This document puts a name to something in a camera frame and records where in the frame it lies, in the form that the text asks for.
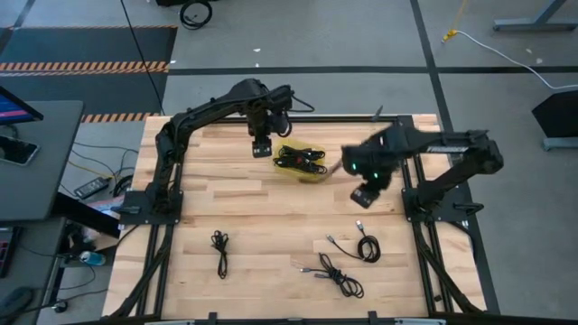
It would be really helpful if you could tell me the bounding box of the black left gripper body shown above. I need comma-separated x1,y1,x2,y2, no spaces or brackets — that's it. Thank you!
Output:
247,107,293,140

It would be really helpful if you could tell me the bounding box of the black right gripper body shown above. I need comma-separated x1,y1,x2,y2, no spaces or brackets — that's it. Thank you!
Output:
360,173,393,194

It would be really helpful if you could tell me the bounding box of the yellow translucent plastic container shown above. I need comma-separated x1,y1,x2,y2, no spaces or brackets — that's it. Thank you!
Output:
272,137,328,183

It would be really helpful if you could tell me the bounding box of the black cable silver USB plug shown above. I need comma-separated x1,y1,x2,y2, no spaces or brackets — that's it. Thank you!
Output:
274,156,329,176

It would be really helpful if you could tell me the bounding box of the braided cable with grey plugs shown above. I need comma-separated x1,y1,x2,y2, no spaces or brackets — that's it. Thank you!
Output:
299,252,366,300

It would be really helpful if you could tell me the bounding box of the thin black cable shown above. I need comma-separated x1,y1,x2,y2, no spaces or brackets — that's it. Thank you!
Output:
210,229,230,281

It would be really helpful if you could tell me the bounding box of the pink white paper sheet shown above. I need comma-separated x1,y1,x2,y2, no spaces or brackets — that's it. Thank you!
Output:
84,194,124,216

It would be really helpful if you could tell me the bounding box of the black remote control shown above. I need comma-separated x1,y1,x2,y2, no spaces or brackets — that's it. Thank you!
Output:
73,176,111,200

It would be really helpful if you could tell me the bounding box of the black hazard-striped floor mat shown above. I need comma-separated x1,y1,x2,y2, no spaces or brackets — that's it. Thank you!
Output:
0,24,179,124

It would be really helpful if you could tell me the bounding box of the black panel on grey foot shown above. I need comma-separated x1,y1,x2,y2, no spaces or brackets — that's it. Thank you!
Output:
531,88,578,153

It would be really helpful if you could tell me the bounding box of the blue water bottle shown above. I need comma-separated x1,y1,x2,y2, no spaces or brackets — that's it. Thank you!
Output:
79,250,107,267

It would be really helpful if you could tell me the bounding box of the grey table leg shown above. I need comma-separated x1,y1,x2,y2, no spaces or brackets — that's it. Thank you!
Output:
491,0,578,33

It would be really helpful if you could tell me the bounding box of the grey desk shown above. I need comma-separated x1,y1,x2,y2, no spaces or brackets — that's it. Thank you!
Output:
0,99,85,223

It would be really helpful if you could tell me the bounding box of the black smartphone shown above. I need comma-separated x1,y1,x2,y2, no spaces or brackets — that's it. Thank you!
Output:
0,135,41,167

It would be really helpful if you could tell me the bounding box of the monitor with blue screen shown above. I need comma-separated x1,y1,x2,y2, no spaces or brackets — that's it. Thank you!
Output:
0,85,45,127

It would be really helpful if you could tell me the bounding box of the black keyboard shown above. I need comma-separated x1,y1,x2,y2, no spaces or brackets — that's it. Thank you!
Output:
0,227,23,280

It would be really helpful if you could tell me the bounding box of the black aluminium table frame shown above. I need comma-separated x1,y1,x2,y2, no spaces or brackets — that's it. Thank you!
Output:
102,115,502,325

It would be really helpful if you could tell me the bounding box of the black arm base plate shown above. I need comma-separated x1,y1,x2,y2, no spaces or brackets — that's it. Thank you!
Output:
400,186,485,224
118,189,185,226

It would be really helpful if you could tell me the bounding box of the black coiled floor cable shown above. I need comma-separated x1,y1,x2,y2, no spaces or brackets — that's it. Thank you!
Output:
179,0,214,31

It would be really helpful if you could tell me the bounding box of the black hanging cable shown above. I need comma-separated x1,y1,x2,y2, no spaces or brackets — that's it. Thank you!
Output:
119,0,165,117

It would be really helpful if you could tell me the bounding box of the yellow cable connector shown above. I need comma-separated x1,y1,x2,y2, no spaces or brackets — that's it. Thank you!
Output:
441,0,471,44

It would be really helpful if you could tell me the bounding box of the white floor cable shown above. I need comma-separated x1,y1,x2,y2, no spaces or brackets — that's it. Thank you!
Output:
454,29,578,91

